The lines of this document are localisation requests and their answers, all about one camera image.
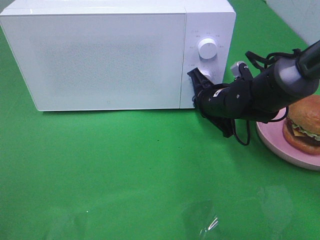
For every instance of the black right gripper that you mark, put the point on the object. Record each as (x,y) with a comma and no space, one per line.
(221,104)

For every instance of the white microwave knob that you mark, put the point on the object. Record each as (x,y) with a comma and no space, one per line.
(207,48)
(209,75)

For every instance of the pink plate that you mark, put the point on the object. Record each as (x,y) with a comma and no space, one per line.
(271,134)

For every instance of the burger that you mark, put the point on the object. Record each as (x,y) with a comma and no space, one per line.
(301,128)

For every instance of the white microwave door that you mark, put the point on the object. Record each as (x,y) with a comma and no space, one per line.
(99,62)

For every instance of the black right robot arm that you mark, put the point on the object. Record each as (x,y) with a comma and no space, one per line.
(284,79)

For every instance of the green table mat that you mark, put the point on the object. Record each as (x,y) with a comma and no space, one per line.
(150,174)

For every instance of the white microwave oven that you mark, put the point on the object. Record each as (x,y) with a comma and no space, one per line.
(203,18)

